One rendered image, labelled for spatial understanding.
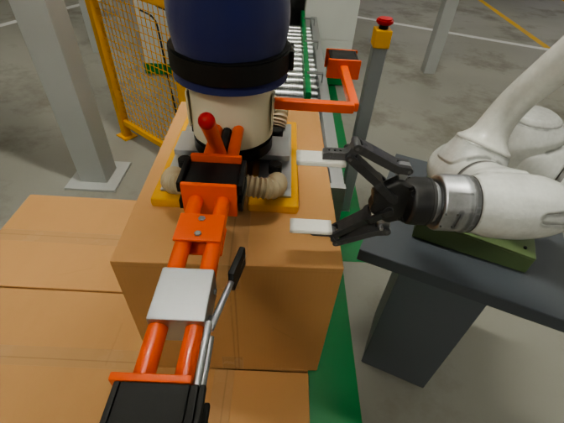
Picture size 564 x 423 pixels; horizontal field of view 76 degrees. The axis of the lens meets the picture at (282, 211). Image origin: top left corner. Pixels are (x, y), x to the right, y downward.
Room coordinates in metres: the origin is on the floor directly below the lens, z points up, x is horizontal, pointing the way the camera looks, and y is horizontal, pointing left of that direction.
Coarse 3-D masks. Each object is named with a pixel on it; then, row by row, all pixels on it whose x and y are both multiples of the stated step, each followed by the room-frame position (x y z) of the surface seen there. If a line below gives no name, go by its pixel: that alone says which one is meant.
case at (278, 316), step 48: (144, 192) 0.56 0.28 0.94; (144, 240) 0.43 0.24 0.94; (240, 240) 0.45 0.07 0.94; (288, 240) 0.46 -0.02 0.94; (144, 288) 0.38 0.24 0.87; (240, 288) 0.39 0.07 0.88; (288, 288) 0.40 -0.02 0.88; (336, 288) 0.40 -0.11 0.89; (240, 336) 0.39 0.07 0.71; (288, 336) 0.40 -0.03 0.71
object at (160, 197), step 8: (184, 128) 0.79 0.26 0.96; (192, 128) 0.75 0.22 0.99; (168, 160) 0.65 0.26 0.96; (176, 160) 0.65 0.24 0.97; (184, 160) 0.62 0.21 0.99; (160, 176) 0.60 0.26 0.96; (160, 184) 0.57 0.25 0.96; (160, 192) 0.54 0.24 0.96; (152, 200) 0.52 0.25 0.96; (160, 200) 0.52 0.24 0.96; (168, 200) 0.53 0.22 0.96; (176, 200) 0.53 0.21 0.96
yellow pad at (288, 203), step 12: (276, 132) 0.76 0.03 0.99; (288, 132) 0.80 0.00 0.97; (264, 168) 0.64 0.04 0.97; (276, 168) 0.62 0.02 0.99; (288, 168) 0.65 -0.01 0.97; (288, 180) 0.61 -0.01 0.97; (288, 192) 0.57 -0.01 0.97; (252, 204) 0.53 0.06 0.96; (264, 204) 0.53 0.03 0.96; (276, 204) 0.53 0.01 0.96; (288, 204) 0.54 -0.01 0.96
